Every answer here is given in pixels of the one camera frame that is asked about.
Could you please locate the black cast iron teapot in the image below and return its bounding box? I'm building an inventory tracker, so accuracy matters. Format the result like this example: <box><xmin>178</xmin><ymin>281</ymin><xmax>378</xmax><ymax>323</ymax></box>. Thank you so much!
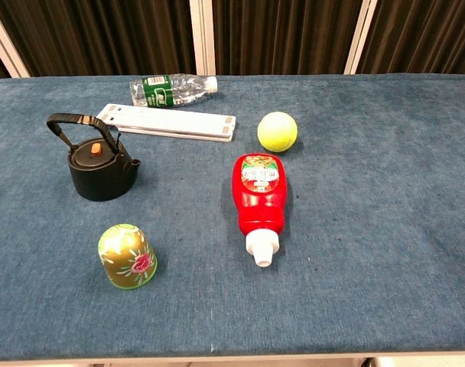
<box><xmin>46</xmin><ymin>112</ymin><xmax>141</xmax><ymax>202</ymax></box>

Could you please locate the red ketchup bottle white cap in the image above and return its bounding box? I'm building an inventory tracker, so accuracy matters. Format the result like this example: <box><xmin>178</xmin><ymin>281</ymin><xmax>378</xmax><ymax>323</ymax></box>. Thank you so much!
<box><xmin>232</xmin><ymin>153</ymin><xmax>289</xmax><ymax>268</ymax></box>

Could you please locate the yellow tennis ball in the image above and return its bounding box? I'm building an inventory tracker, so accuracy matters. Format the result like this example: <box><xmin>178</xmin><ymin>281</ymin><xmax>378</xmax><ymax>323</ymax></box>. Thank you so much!
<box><xmin>256</xmin><ymin>111</ymin><xmax>298</xmax><ymax>153</ymax></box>

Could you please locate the white folding stand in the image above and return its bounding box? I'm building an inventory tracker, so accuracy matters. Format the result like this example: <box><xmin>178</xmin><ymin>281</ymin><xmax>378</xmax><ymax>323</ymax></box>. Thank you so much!
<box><xmin>96</xmin><ymin>103</ymin><xmax>237</xmax><ymax>143</ymax></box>

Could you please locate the clear water bottle green label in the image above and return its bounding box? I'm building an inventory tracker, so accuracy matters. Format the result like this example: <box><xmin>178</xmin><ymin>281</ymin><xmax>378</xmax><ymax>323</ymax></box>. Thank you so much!
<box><xmin>128</xmin><ymin>73</ymin><xmax>219</xmax><ymax>109</ymax></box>

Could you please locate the green gold floral cup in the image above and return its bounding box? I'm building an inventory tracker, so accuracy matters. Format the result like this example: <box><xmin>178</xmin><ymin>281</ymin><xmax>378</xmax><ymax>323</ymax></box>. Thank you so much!
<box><xmin>97</xmin><ymin>223</ymin><xmax>158</xmax><ymax>291</ymax></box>

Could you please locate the blue cloth table cover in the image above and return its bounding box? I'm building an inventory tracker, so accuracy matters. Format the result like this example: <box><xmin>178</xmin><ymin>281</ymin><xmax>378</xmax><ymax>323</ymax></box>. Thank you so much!
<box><xmin>0</xmin><ymin>73</ymin><xmax>465</xmax><ymax>361</ymax></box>

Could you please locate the white frame post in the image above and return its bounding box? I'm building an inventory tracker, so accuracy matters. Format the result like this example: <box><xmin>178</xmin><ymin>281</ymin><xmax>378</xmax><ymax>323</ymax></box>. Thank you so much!
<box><xmin>343</xmin><ymin>0</ymin><xmax>379</xmax><ymax>76</ymax></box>
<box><xmin>189</xmin><ymin>0</ymin><xmax>217</xmax><ymax>76</ymax></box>
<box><xmin>0</xmin><ymin>2</ymin><xmax>31</xmax><ymax>79</ymax></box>

